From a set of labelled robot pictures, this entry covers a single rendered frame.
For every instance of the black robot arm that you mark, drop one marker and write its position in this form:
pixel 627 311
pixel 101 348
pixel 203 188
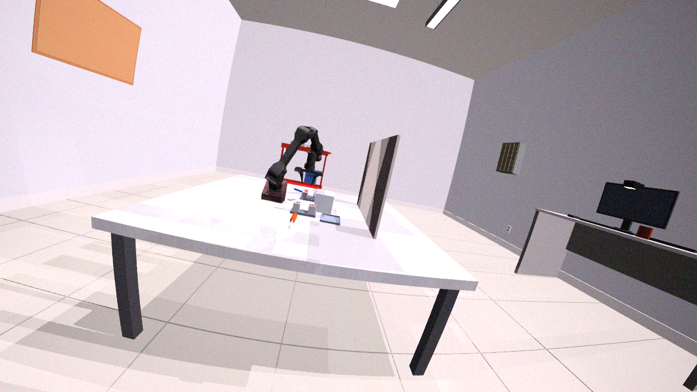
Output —
pixel 277 171

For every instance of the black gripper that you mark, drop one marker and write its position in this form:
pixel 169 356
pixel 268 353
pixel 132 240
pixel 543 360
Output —
pixel 310 169

